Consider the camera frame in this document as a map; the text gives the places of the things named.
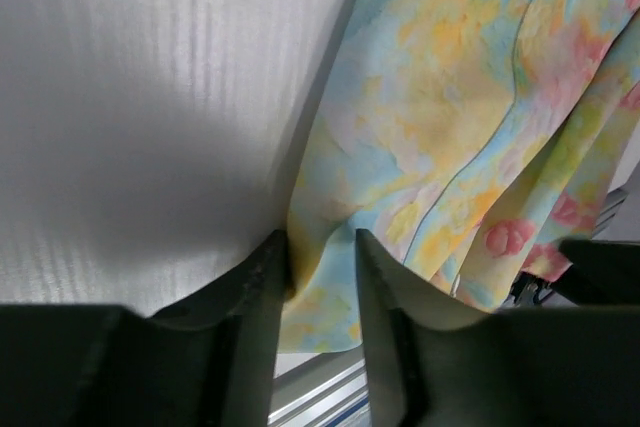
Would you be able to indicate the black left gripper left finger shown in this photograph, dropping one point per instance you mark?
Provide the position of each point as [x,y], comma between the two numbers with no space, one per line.
[206,360]

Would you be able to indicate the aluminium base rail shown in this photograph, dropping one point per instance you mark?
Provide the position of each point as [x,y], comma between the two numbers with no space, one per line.
[320,390]

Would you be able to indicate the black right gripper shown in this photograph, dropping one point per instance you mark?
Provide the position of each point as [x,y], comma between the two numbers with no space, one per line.
[582,271]

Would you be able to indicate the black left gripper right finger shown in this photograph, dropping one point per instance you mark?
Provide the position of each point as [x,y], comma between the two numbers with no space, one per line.
[432,360]

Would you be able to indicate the floral pastel skirt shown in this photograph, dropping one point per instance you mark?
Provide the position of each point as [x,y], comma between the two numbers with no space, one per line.
[468,136]

